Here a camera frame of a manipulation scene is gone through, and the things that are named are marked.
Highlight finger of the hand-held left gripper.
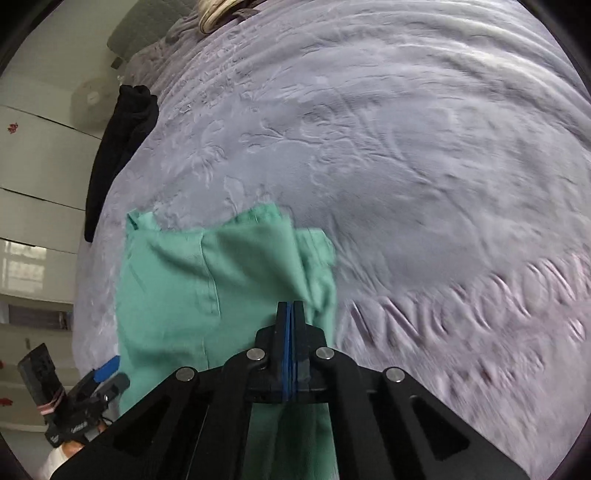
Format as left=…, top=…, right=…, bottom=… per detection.
left=96, top=373, right=131, bottom=403
left=90, top=354, right=122, bottom=385

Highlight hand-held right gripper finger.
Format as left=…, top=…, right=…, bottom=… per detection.
left=289, top=300, right=532, bottom=480
left=50, top=300, right=290, bottom=480

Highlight green garment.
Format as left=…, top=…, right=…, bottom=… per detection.
left=115, top=203, right=339, bottom=480

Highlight person's left forearm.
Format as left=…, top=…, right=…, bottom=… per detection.
left=39, top=439, right=90, bottom=480

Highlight lilac embossed blanket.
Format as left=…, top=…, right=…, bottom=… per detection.
left=71, top=0, right=591, bottom=480

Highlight white wardrobe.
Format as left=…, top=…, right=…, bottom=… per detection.
left=0, top=58, right=118, bottom=432

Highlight black cloth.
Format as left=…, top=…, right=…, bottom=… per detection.
left=84, top=84, right=160, bottom=243

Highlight white electric fan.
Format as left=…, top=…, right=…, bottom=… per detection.
left=69, top=76, right=115, bottom=131

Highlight grey headboard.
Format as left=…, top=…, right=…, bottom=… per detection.
left=106, top=0, right=197, bottom=58

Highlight cream cloth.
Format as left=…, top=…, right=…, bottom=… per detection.
left=198, top=0, right=260, bottom=34

